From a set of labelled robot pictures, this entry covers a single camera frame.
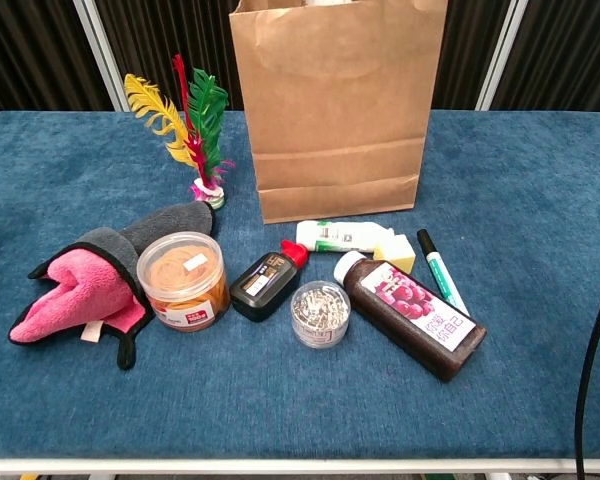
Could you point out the white and green tube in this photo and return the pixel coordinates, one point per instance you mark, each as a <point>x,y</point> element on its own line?
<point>340,236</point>

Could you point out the yellow sponge block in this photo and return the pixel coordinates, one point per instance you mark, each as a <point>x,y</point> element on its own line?
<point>395,252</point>

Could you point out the brown paper shopping bag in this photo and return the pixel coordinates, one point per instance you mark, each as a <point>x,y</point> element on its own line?
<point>340,125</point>

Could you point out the black ink bottle red cap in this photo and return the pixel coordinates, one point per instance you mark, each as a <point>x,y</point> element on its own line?
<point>262,290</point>

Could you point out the clear jar of rubber bands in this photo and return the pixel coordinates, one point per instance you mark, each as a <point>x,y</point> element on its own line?
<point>182,285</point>

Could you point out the dark juice bottle grape label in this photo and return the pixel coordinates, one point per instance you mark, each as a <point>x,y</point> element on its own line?
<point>410,315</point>

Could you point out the colourful feather shuttlecock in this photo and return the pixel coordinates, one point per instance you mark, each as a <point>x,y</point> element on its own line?
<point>200,150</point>

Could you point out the green marker pen black cap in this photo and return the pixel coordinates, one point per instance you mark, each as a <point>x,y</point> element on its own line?
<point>442,275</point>

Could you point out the blue fabric covered table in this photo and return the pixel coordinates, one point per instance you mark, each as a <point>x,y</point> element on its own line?
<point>280,400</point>

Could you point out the pink and grey cloth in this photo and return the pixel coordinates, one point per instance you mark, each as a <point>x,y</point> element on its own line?
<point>80,295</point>

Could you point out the black pleated curtain panel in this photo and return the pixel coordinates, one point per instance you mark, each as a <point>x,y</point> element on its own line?
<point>150,35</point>
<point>30,50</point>
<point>470,40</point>
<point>570,50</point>

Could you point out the white partition frame post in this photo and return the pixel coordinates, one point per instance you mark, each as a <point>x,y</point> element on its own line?
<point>102,55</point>
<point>502,55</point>

